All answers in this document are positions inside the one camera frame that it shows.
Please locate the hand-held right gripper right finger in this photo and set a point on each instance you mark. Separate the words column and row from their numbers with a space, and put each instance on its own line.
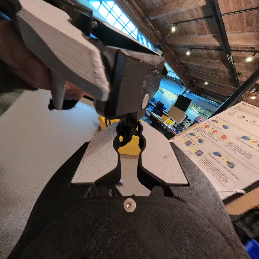
column 161, row 159

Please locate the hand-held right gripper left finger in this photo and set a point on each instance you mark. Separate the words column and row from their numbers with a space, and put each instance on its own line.
column 97, row 159

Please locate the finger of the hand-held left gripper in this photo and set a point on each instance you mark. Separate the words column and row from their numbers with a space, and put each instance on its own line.
column 121, row 41
column 60, row 50

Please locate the grey desk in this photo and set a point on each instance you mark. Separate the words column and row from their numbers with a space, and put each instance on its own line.
column 40, row 141

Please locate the person's left hand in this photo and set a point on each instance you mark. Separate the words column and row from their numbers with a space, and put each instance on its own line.
column 20, row 58

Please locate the large paned window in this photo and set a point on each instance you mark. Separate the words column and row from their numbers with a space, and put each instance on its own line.
column 113, row 15

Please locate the yellow plastic bin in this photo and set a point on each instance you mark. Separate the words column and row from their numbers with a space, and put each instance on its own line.
column 131, row 148

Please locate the wooden background table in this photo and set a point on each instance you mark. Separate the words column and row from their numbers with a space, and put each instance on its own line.
column 161, row 122

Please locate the cardboard box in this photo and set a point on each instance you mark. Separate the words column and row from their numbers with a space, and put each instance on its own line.
column 176, row 115

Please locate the black office chair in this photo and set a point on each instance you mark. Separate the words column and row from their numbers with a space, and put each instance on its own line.
column 159, row 107

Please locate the printed instruction sheet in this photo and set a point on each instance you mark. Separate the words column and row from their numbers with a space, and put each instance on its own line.
column 222, row 151

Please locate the black monitor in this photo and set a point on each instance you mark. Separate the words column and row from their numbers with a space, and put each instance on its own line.
column 183, row 102

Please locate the black pole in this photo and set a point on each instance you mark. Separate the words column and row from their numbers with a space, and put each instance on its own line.
column 236, row 93

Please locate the blue plastic bin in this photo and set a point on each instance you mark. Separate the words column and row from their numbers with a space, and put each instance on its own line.
column 253, row 250

